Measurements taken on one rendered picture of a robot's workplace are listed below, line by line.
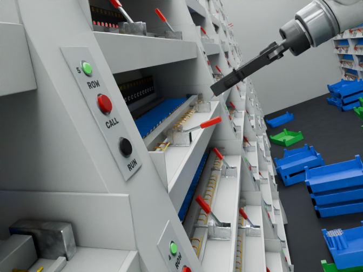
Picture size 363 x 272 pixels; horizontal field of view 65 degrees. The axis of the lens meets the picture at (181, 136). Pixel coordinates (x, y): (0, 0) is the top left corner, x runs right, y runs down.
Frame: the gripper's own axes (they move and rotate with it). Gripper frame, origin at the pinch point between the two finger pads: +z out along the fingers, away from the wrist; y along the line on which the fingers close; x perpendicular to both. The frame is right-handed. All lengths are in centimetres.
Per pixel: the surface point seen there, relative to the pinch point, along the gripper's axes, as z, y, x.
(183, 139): 7.3, -27.6, -2.4
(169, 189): 6.5, -43.4, -4.2
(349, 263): 1, 33, -88
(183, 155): 7.1, -32.1, -3.9
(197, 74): 7.5, 16.0, 5.9
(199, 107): 8.7, -1.0, -1.4
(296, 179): 11, 133, -95
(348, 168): -20, 100, -87
